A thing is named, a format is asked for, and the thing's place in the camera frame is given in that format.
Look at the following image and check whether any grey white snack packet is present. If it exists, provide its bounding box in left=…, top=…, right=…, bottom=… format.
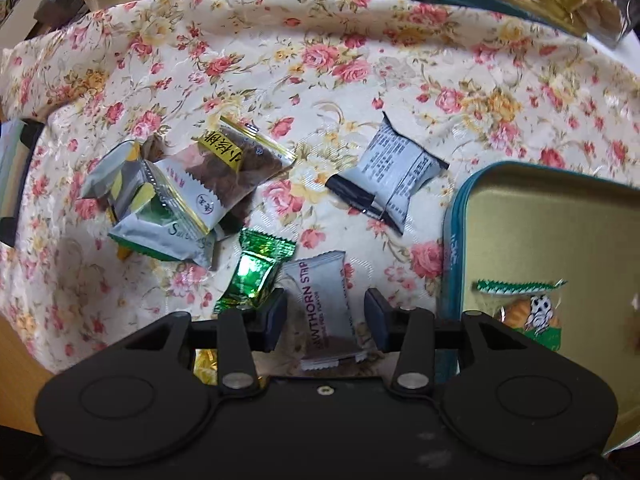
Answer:
left=281, top=251, right=368, bottom=372

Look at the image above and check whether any black white snack packet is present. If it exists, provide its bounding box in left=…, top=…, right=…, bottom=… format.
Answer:
left=325, top=111, right=451, bottom=236

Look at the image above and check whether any brown snack packet yellow stripe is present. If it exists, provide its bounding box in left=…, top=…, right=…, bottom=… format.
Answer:
left=156, top=115, right=297, bottom=235

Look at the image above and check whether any yellow foil candy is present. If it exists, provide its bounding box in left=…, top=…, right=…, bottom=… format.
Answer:
left=192, top=349, right=221, bottom=386

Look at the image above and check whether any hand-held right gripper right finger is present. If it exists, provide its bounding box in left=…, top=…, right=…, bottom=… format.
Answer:
left=363, top=287, right=532, bottom=392

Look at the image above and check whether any floral tablecloth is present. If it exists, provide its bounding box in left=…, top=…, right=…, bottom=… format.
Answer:
left=0, top=0, right=640, bottom=376

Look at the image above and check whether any blue picture box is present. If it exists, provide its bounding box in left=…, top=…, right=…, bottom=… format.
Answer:
left=0, top=118, right=47, bottom=249

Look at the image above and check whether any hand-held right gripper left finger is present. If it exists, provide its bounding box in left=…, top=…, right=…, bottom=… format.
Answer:
left=122, top=287, right=289, bottom=392

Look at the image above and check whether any silver green snack packet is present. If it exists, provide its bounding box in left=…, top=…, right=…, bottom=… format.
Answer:
left=108, top=207, right=217, bottom=269

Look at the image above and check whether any silver yellow snack packet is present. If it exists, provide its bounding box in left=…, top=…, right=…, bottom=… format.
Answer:
left=81, top=139, right=151, bottom=223

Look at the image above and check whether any small teal tin tray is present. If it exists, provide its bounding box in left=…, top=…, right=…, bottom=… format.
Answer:
left=436, top=161, right=640, bottom=456

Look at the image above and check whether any clear plastic container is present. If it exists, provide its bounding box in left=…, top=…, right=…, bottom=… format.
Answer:
left=572, top=0, right=640, bottom=48

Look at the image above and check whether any green clear snack packet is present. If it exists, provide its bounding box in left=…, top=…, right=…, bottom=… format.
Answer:
left=139, top=160, right=193, bottom=228

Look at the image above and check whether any green foil candy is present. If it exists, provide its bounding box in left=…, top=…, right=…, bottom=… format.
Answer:
left=214, top=227, right=298, bottom=316

